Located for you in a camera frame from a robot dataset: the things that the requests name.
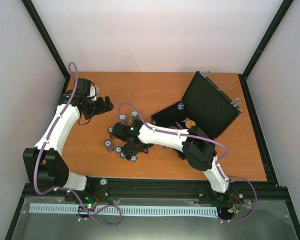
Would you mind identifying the green 20 chip stack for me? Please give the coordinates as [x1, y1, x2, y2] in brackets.
[130, 111, 140, 120]

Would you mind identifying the blue 10 chip stack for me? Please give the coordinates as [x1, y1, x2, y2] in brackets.
[118, 114, 127, 125]

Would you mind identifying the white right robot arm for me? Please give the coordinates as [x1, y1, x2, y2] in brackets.
[112, 120, 230, 194]

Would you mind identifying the brown chip stack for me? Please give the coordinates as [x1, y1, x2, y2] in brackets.
[107, 127, 115, 139]

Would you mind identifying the black poker set case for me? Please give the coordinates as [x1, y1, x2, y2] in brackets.
[151, 71, 242, 139]

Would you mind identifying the white dealer button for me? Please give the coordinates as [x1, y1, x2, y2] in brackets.
[185, 119, 196, 129]

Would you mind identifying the white perforated cable strip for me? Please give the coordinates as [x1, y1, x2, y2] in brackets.
[28, 203, 218, 218]

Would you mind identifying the black aluminium frame rail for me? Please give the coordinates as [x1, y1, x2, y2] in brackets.
[20, 180, 291, 206]

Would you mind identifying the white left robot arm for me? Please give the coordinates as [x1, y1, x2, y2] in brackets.
[22, 78, 114, 202]

